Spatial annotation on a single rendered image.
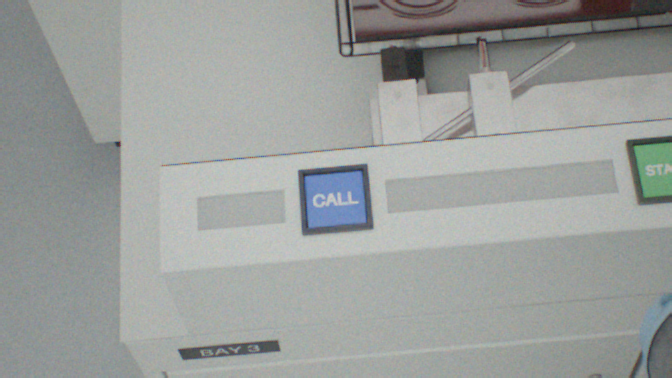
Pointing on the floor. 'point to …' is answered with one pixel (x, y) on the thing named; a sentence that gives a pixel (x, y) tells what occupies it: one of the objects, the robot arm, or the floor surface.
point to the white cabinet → (422, 346)
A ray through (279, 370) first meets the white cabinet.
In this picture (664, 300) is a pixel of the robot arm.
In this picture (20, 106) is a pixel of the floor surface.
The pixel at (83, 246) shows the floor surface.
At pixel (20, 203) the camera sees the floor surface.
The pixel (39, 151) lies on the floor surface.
